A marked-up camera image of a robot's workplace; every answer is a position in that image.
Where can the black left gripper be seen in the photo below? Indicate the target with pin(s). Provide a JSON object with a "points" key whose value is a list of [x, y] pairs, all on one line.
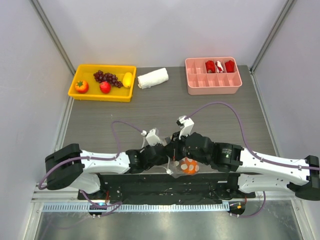
{"points": [[164, 160]]}

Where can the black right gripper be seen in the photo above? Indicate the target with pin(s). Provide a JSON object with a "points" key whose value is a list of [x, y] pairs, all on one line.
{"points": [[181, 149]]}

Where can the clear zip top bag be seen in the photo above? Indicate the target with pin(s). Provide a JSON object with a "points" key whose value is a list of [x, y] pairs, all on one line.
{"points": [[173, 167]]}

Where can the yellow fake mango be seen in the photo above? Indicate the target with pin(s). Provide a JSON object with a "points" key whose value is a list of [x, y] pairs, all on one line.
{"points": [[127, 79]]}

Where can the red fake tomato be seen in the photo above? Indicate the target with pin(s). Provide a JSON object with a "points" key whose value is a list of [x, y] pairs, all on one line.
{"points": [[105, 87]]}

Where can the purple fake grape bunch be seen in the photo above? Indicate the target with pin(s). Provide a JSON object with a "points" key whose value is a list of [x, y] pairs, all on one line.
{"points": [[112, 79]]}

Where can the orange red fake persimmon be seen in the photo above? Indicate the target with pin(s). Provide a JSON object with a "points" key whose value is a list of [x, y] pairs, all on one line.
{"points": [[82, 86]]}

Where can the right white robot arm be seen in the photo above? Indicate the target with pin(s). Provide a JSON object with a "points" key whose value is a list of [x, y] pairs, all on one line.
{"points": [[256, 171]]}

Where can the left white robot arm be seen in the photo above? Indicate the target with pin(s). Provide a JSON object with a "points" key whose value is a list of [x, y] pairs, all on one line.
{"points": [[80, 169]]}

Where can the pink divided organizer box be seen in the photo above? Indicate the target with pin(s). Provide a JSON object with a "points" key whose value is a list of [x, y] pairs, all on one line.
{"points": [[199, 82]]}

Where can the rolled white towel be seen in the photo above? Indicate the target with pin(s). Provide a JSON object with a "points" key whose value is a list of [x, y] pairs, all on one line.
{"points": [[153, 78]]}

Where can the red white rolled cloth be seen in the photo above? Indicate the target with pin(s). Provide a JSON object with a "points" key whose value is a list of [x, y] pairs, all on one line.
{"points": [[219, 67]]}

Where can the red rolled cloth left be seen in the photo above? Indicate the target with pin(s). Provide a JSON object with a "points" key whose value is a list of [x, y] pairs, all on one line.
{"points": [[210, 67]]}

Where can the red rolled cloth right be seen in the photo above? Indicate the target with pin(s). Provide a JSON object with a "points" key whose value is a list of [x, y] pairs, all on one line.
{"points": [[230, 66]]}

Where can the yellow plastic tray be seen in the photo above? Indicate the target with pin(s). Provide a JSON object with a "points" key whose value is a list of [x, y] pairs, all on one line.
{"points": [[86, 71]]}

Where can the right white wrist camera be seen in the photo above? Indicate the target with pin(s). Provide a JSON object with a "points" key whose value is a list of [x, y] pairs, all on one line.
{"points": [[186, 125]]}

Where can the perforated metal cable rail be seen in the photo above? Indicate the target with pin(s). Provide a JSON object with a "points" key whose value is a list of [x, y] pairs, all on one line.
{"points": [[56, 207]]}

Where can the grey aluminium corner rail right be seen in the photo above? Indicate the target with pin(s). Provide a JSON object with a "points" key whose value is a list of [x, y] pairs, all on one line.
{"points": [[284, 13]]}

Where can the grey aluminium corner rail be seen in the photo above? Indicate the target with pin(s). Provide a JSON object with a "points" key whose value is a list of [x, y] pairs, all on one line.
{"points": [[284, 13], [52, 34]]}

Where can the grey aluminium corner rail left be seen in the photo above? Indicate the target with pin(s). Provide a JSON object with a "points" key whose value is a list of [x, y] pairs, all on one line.
{"points": [[52, 34]]}

